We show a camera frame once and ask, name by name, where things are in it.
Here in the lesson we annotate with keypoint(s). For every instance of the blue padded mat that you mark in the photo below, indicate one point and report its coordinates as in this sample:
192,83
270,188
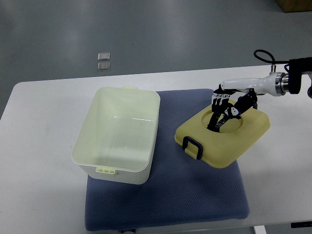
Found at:
179,190

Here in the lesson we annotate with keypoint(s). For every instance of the white storage box base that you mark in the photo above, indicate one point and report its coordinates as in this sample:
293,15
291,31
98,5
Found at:
118,136

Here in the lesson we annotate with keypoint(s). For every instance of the upper metal floor plate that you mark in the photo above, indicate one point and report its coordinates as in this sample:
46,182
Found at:
103,56

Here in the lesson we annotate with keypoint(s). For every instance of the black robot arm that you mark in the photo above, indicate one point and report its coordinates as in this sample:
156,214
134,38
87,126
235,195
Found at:
295,69

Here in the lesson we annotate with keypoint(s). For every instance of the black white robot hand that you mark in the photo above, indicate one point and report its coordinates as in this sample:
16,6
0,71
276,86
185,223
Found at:
234,97

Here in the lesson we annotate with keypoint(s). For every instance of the yellow storage box lid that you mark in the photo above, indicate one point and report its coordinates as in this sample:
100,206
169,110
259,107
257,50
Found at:
219,150

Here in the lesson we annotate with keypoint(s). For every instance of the brown cardboard box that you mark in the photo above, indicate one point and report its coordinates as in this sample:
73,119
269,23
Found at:
291,6

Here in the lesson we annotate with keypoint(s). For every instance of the lower metal floor plate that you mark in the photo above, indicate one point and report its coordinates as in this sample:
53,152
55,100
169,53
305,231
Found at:
104,66

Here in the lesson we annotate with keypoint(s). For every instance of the metal floor plate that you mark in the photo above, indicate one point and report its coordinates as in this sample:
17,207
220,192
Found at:
104,66
103,56

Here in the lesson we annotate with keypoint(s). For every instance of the black table bracket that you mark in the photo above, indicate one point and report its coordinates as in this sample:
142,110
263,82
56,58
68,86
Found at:
305,224

